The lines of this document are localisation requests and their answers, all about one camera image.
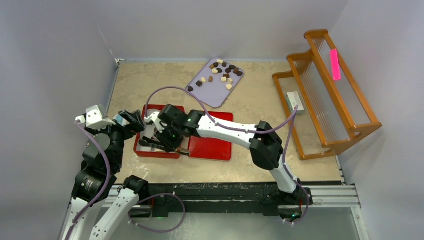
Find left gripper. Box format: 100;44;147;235
85;109;144;170

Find black metal tongs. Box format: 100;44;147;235
138;138;190;156

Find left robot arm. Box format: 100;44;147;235
62;106;150;240

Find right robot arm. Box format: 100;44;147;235
144;104;312;207

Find red chocolate box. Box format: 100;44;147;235
133;125;180;159

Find blue correction tape package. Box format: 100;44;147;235
113;114;128;127

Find red box lid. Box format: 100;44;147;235
187;111;234;162

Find lavender tray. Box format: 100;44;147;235
185;57;245;108

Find small white carton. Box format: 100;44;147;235
286;91;305;114

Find orange wooden rack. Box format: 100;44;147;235
272;29;382;161

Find pink sticky label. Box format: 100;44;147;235
329;49;342;81

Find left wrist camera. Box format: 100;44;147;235
75;104;116;130

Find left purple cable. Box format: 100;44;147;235
64;120;113;240

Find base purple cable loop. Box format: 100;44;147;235
127;193;185;233

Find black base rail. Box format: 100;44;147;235
99;180;360;220

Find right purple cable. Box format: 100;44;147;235
144;86;311;226

